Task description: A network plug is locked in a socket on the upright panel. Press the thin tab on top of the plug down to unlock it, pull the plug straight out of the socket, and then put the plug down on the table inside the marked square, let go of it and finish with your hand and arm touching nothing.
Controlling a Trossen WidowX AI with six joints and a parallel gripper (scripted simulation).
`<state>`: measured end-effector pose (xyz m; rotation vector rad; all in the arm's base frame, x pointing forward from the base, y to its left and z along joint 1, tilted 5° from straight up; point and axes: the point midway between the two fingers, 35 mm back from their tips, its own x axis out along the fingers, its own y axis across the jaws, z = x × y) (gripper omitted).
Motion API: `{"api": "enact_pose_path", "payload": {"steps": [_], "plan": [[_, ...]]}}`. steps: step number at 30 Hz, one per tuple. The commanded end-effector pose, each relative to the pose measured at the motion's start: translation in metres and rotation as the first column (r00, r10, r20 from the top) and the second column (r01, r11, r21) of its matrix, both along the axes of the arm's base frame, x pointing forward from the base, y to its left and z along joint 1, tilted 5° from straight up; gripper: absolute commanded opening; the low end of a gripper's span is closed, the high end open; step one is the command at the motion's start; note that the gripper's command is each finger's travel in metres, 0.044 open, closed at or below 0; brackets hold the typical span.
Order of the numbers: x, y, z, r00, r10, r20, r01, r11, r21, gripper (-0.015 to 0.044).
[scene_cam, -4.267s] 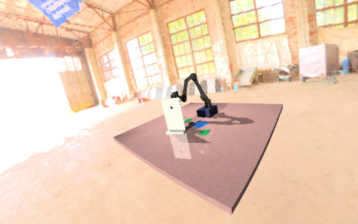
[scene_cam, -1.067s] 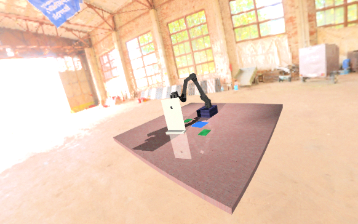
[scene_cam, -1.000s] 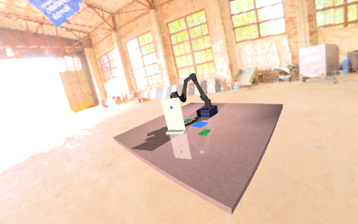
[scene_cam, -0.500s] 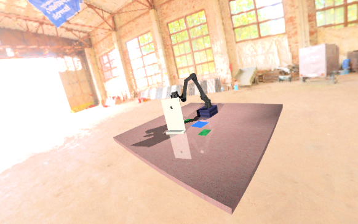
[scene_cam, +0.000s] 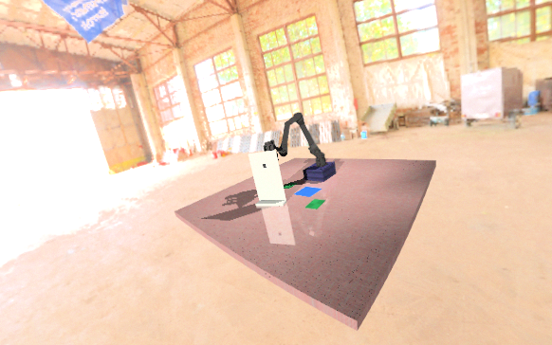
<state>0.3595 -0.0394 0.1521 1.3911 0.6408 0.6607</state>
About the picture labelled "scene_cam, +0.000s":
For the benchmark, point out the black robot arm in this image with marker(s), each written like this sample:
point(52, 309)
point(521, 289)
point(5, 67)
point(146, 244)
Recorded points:
point(313, 148)

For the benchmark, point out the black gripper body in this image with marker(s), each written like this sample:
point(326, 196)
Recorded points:
point(268, 147)

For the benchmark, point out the blue square marker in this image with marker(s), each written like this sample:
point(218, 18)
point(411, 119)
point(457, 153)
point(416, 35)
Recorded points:
point(307, 191)

